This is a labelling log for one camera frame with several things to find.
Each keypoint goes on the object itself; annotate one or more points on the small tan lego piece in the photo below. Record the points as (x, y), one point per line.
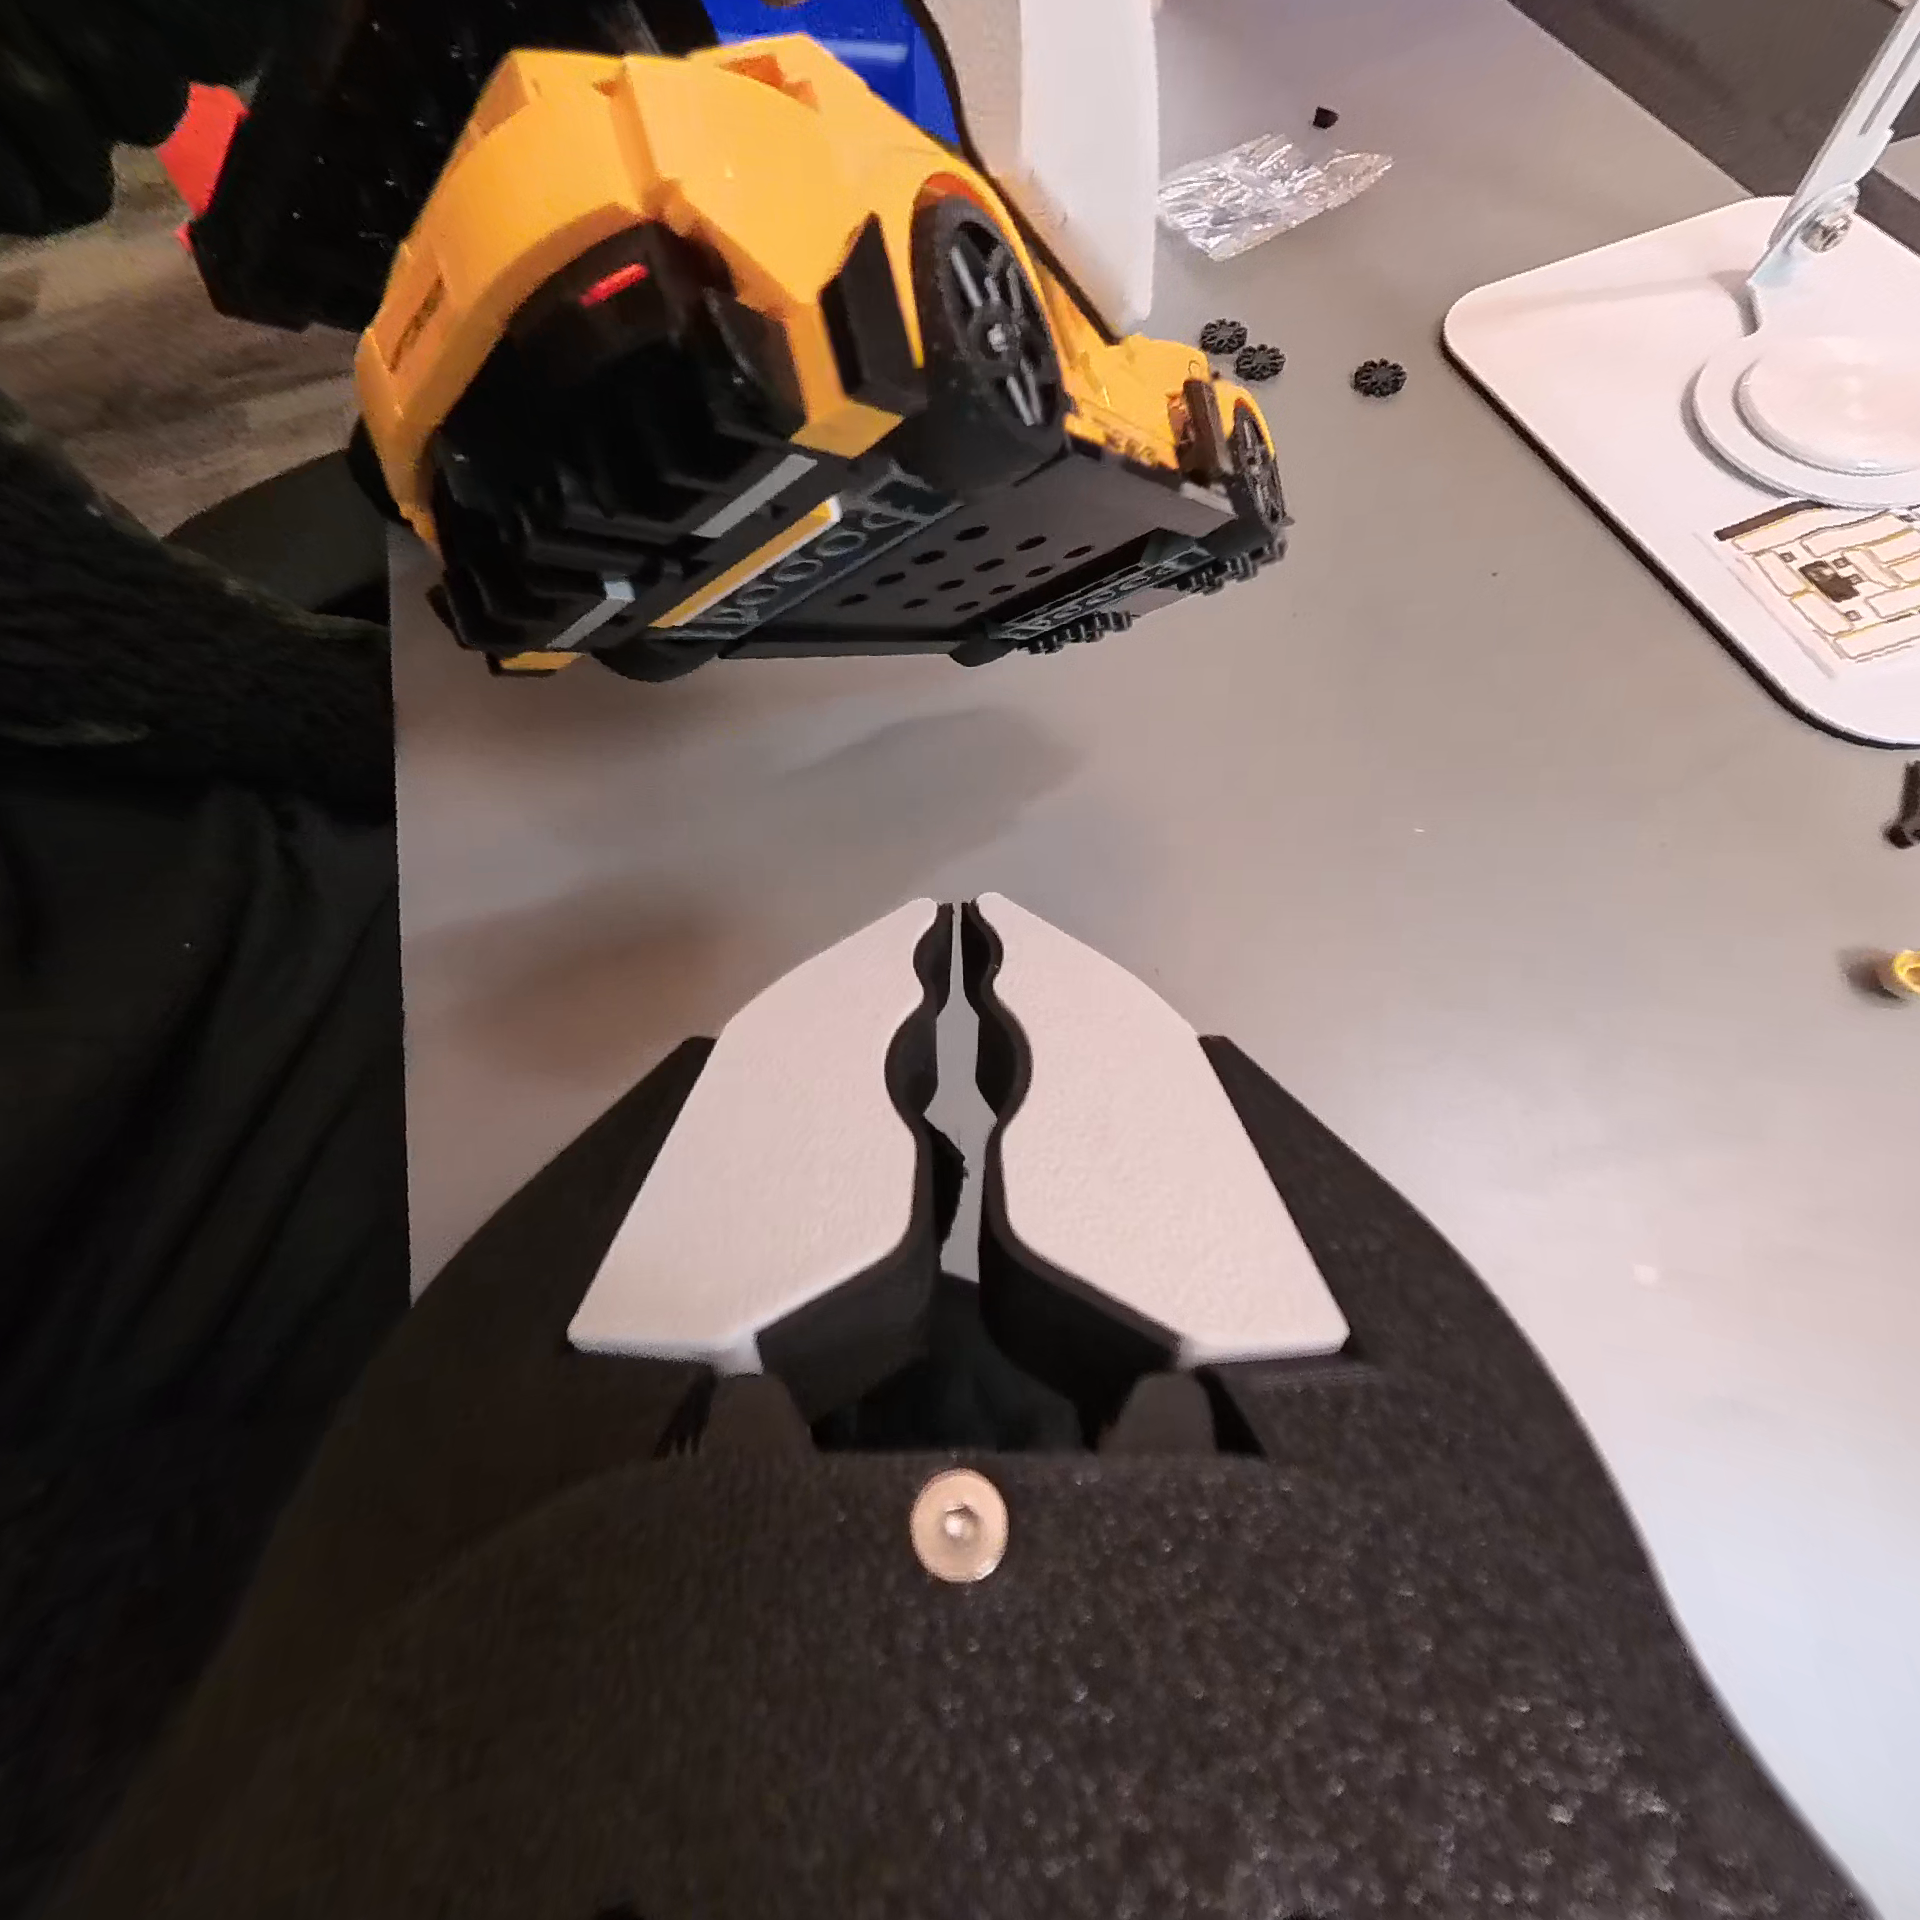
(1893, 973)

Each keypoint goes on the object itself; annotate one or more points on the black lego wheel rim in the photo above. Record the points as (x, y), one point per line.
(1260, 363)
(1376, 376)
(1222, 338)

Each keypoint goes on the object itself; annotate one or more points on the white monitor stand base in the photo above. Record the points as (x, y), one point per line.
(1619, 392)

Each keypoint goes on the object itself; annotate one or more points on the red plastic storage bin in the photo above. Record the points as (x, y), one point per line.
(211, 151)

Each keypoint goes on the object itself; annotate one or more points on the clear crumpled plastic bag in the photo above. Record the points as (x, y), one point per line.
(1260, 196)

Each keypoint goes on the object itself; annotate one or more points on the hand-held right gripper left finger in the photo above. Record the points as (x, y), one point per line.
(765, 1186)

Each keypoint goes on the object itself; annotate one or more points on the blue plastic storage bin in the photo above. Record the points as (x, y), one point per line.
(839, 61)

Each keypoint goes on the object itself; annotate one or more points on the pile of small lego pieces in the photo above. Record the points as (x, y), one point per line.
(1906, 812)

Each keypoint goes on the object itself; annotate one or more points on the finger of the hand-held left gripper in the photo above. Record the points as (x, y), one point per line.
(1081, 151)

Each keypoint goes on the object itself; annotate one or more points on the lego sticker sheet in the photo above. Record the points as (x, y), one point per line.
(1831, 585)

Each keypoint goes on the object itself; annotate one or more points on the yellow and black lego car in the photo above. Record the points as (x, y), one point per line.
(719, 374)

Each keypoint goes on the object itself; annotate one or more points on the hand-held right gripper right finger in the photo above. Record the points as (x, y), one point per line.
(1156, 1186)

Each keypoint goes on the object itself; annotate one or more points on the person's left forearm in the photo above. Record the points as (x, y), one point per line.
(90, 91)

